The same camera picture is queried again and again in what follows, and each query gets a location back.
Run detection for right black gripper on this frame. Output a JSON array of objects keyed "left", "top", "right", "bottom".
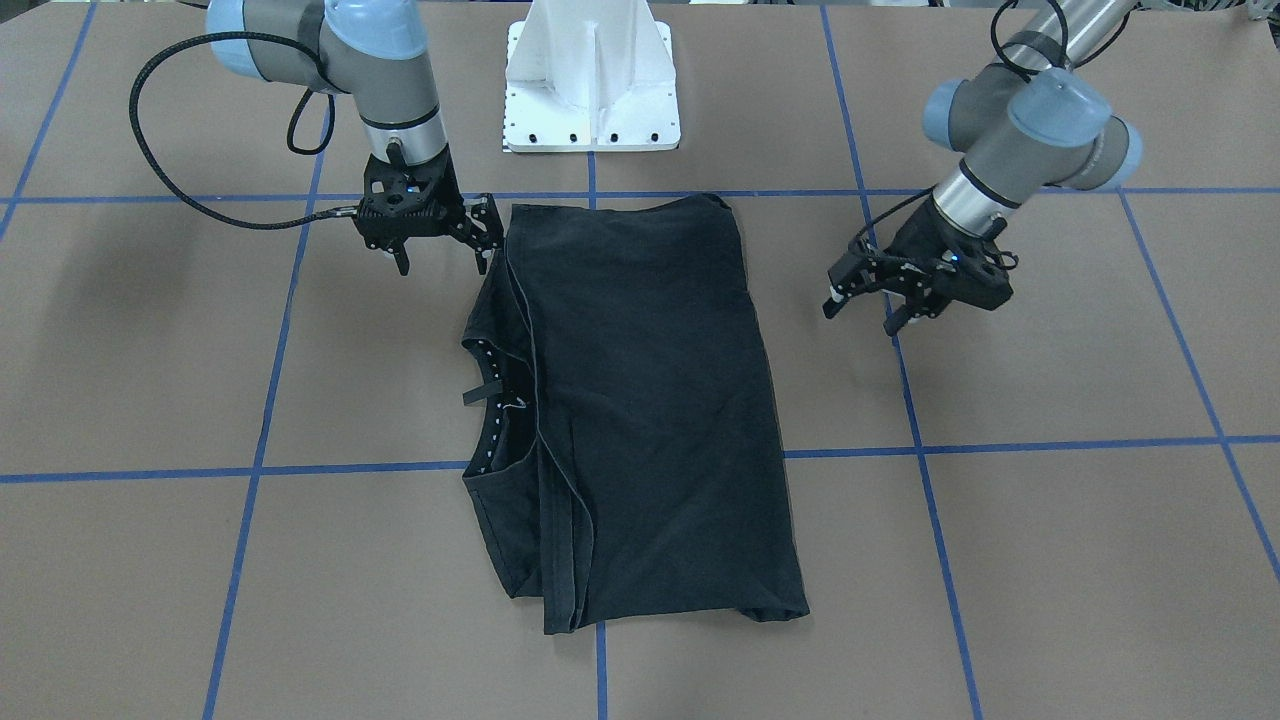
[{"left": 360, "top": 149, "right": 506, "bottom": 277}]

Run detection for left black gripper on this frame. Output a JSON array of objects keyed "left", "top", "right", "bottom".
[{"left": 822, "top": 199, "right": 1012, "bottom": 337}]

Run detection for black graphic t-shirt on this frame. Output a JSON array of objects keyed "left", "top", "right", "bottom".
[{"left": 461, "top": 193, "right": 810, "bottom": 635}]

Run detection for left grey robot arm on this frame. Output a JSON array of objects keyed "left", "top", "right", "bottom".
[{"left": 823, "top": 1, "right": 1144, "bottom": 336}]

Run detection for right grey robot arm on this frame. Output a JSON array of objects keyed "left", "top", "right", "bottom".
[{"left": 206, "top": 1, "right": 503, "bottom": 274}]

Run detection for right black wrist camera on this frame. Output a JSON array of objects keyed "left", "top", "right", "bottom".
[{"left": 353, "top": 197, "right": 452, "bottom": 254}]

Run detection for white metal mount base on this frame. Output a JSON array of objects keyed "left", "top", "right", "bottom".
[{"left": 502, "top": 1, "right": 682, "bottom": 152}]

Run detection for black braided cable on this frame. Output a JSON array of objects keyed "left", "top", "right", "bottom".
[
  {"left": 850, "top": 0, "right": 1076, "bottom": 251},
  {"left": 128, "top": 32, "right": 366, "bottom": 233}
]

